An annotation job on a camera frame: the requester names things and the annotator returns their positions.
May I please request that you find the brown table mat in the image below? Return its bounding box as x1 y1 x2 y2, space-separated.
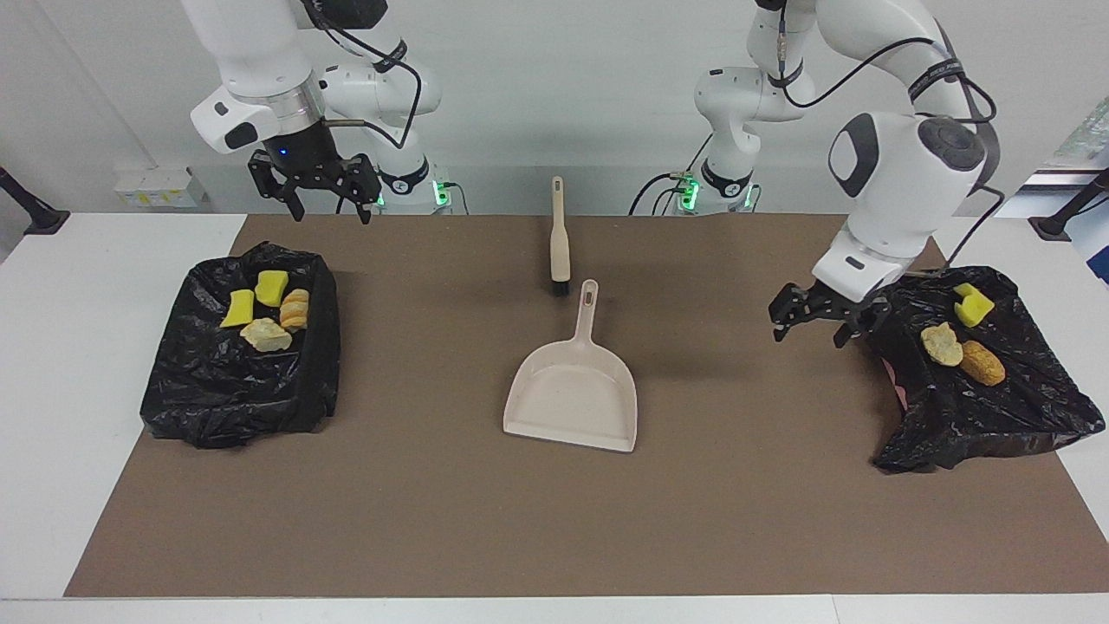
63 214 1109 599

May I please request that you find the beige plastic dustpan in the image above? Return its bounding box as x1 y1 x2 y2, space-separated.
503 279 639 453

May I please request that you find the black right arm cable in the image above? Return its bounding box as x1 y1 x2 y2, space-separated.
299 0 425 150

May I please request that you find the beige hand brush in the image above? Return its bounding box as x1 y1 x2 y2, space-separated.
550 176 573 298

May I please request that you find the brown bread roll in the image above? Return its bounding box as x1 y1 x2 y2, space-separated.
960 340 1007 387

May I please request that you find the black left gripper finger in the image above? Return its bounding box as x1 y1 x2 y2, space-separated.
833 297 892 350
769 283 821 345

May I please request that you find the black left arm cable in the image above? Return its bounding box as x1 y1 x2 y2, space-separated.
774 0 1006 278

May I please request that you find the notched yellow sponge piece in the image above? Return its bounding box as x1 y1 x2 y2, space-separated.
953 283 996 328

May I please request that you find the white wall socket box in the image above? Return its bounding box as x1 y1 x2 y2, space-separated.
114 166 209 209

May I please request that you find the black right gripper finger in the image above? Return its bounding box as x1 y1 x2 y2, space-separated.
336 153 383 226
248 149 307 223

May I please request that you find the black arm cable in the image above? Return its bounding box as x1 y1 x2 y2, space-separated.
774 0 1006 278
299 0 425 150

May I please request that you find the black stand foot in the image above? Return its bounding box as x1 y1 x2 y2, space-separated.
1029 169 1109 242
0 166 70 237

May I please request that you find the black plastic trash bag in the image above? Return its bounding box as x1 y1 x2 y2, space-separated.
140 241 341 449
860 266 1106 474

